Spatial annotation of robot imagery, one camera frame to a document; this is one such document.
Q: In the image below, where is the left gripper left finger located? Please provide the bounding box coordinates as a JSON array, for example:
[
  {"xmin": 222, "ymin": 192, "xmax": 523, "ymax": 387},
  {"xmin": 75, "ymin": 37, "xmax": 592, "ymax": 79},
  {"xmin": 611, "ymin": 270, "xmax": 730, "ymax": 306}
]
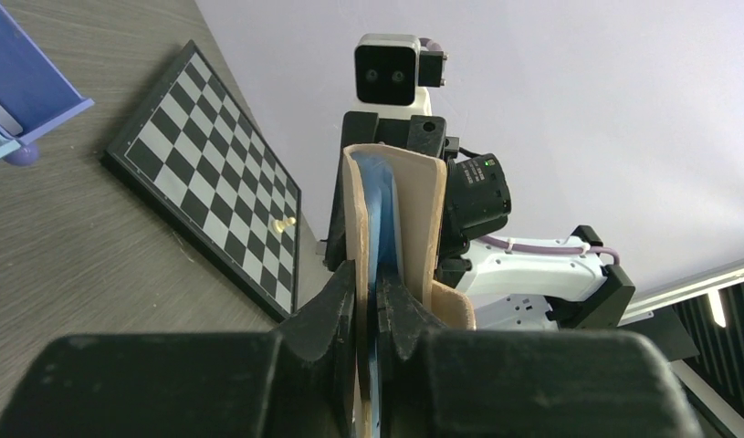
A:
[{"xmin": 0, "ymin": 261, "xmax": 356, "ymax": 437}]

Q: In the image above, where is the blue three-compartment organizer tray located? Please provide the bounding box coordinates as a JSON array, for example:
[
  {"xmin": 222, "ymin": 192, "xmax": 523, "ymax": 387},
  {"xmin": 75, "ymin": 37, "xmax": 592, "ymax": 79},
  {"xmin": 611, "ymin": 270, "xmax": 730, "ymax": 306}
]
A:
[{"xmin": 0, "ymin": 4, "xmax": 94, "ymax": 166}]

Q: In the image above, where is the beige leather card holder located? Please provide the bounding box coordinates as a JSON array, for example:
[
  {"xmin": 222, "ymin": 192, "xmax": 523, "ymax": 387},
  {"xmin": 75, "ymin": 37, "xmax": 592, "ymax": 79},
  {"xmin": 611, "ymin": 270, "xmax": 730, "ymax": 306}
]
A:
[{"xmin": 341, "ymin": 143, "xmax": 477, "ymax": 437}]

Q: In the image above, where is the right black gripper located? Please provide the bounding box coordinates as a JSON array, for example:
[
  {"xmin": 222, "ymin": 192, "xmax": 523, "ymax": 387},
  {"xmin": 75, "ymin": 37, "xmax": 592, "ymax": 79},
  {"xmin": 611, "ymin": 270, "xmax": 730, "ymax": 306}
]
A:
[{"xmin": 341, "ymin": 110, "xmax": 512, "ymax": 287}]

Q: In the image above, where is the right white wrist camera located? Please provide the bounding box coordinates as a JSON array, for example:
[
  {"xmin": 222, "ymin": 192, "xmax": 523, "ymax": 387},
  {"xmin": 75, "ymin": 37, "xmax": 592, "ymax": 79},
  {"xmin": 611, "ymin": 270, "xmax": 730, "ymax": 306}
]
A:
[{"xmin": 352, "ymin": 33, "xmax": 448, "ymax": 120}]

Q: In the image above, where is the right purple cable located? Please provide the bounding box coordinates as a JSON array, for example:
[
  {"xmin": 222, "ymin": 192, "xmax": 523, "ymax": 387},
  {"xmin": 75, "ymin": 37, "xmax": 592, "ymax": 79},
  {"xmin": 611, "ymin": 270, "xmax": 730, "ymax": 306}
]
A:
[{"xmin": 416, "ymin": 36, "xmax": 622, "ymax": 267}]

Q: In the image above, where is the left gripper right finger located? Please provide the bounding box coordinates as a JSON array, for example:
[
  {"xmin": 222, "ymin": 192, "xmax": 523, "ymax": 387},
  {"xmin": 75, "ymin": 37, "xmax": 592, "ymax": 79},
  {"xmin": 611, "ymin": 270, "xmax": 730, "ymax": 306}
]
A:
[{"xmin": 376, "ymin": 269, "xmax": 702, "ymax": 437}]

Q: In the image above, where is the black and white chessboard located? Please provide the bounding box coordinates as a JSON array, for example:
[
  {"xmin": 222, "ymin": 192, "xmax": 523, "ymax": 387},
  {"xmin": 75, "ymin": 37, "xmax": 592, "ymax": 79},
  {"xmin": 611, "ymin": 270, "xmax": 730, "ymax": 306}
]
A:
[{"xmin": 101, "ymin": 41, "xmax": 301, "ymax": 321}]

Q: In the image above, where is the white chess pawn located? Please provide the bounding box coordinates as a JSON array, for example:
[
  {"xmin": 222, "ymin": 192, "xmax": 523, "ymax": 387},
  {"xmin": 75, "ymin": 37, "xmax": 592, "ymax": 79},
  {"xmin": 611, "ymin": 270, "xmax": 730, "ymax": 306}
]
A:
[{"xmin": 270, "ymin": 216, "xmax": 297, "ymax": 235}]

